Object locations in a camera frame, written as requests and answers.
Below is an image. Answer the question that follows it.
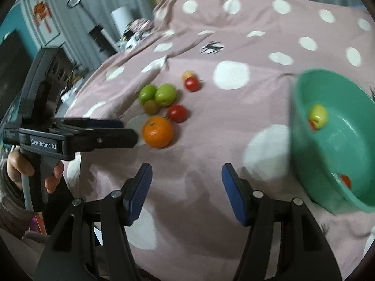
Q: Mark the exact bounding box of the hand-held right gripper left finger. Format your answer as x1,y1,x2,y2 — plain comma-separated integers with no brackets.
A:
37,162,153,281

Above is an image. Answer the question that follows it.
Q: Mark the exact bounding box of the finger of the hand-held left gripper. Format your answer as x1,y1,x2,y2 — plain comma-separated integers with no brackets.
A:
53,118,124,130
69,127,139,153

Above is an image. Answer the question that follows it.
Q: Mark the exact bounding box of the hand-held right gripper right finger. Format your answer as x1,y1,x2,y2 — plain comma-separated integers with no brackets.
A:
222,163,343,281

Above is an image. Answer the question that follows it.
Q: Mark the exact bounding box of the orange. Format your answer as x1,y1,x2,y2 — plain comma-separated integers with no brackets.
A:
142,116,174,149

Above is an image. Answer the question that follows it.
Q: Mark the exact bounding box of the green kiwi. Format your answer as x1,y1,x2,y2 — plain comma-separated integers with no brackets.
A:
143,100,160,115

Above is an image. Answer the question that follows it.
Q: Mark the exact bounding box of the green round fruit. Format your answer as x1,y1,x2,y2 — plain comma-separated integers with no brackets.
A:
139,85,158,106
154,83,177,107

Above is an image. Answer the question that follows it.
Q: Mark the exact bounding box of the yellow-green apple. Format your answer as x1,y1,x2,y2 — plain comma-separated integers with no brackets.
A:
309,104,328,129

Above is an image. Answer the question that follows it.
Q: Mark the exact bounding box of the green plastic bowl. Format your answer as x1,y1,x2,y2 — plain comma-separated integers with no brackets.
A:
289,69,375,215

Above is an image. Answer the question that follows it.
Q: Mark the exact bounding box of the person's left forearm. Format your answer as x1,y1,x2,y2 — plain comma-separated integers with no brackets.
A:
0,167,38,240

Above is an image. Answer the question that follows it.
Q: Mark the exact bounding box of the person's left hand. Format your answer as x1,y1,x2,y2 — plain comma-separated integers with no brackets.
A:
6,149,64,194

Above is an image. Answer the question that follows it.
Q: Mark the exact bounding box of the black television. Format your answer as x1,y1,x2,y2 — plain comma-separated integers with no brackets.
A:
0,31,33,119

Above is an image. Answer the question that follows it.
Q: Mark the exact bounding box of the black pole stand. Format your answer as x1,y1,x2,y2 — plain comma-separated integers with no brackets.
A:
67,0,120,55

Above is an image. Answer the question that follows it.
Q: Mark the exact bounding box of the patterned cloth pile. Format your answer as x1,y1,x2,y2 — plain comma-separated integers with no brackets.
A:
119,19,155,51

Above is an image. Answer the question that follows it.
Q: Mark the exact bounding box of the white cylinder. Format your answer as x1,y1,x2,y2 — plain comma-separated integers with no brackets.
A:
110,6,133,36

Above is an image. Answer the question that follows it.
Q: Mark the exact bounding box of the framed wall picture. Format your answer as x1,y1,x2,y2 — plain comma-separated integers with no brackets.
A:
26,0,64,48

